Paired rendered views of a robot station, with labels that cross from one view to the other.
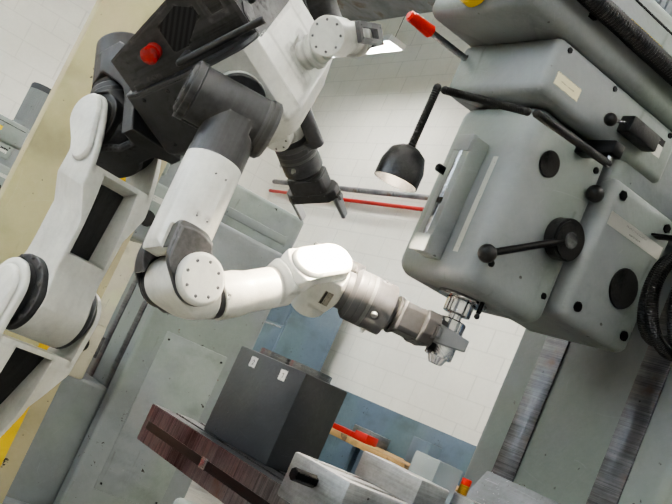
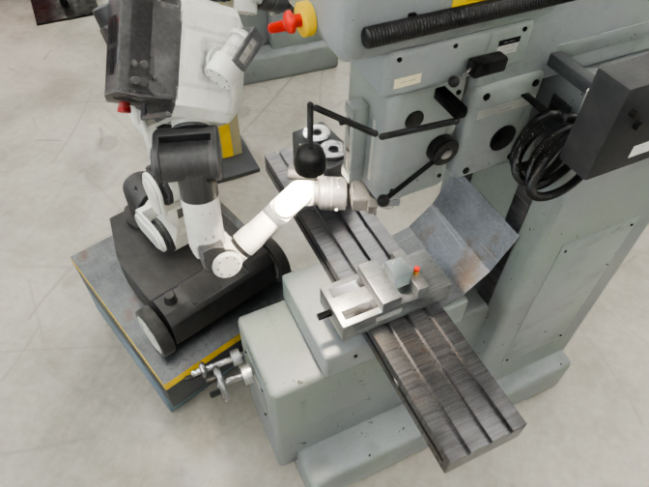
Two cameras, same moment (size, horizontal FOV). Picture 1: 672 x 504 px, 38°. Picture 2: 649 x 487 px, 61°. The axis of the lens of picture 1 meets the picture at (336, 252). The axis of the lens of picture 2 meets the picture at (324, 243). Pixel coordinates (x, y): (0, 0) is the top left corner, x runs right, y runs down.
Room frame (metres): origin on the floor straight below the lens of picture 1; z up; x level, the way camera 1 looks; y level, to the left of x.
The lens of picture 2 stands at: (0.55, -0.17, 2.25)
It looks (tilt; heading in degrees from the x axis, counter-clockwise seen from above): 49 degrees down; 6
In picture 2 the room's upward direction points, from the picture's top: 2 degrees clockwise
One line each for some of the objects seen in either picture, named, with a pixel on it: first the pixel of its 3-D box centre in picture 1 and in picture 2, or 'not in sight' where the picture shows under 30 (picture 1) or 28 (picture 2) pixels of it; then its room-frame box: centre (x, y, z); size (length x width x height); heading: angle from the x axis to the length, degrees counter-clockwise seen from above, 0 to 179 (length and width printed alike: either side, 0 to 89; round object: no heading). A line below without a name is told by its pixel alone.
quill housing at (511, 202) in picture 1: (501, 213); (399, 120); (1.61, -0.23, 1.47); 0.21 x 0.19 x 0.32; 32
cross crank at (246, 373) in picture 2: not in sight; (232, 379); (1.35, 0.20, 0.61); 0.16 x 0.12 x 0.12; 122
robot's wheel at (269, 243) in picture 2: not in sight; (271, 258); (1.94, 0.19, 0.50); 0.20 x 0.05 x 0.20; 48
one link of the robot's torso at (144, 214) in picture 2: not in sight; (171, 220); (1.93, 0.57, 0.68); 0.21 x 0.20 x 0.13; 48
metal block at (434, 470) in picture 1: (431, 478); (397, 272); (1.53, -0.28, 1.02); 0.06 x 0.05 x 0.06; 33
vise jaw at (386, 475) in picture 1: (400, 482); (379, 284); (1.50, -0.23, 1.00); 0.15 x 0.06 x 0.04; 33
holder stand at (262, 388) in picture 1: (275, 408); (324, 164); (1.97, -0.02, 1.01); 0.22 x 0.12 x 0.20; 40
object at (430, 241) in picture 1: (449, 196); (354, 141); (1.55, -0.13, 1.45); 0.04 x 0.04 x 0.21; 32
